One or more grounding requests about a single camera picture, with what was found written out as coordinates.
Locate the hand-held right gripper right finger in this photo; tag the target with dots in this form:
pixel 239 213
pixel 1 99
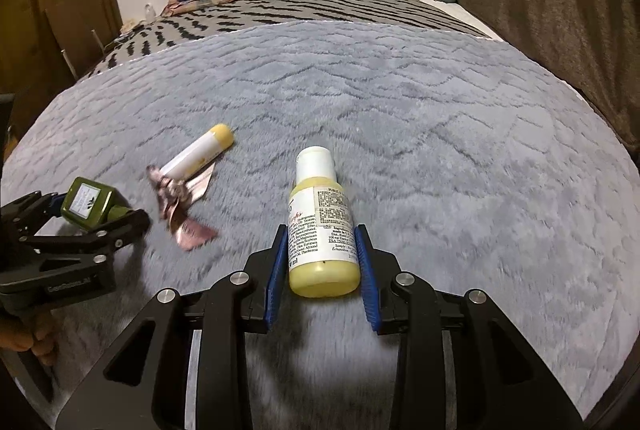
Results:
pixel 367 280

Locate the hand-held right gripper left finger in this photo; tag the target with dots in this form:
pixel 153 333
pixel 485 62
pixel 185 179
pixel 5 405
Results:
pixel 277 280

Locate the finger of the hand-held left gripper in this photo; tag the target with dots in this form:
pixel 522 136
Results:
pixel 117 230
pixel 30 210

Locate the square green glass bottle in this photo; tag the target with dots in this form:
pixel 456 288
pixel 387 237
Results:
pixel 87 205

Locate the yellow lotion bottle white cap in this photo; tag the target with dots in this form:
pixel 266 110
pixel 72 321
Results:
pixel 320 230

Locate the person's left hand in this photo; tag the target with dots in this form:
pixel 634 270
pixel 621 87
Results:
pixel 40 335

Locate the pink crumpled wrapper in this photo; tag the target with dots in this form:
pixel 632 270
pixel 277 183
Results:
pixel 177 205

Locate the white tube yellow cap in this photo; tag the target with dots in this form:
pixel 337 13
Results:
pixel 197 152

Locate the wooden chair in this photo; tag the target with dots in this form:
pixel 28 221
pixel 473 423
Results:
pixel 75 44

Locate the small white bottle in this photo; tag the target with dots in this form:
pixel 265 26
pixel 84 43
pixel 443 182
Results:
pixel 149 9

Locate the black striped grey blanket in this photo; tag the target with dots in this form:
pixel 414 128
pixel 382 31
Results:
pixel 300 9

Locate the white bed sheet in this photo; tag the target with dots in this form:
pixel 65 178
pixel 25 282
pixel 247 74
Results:
pixel 470 17

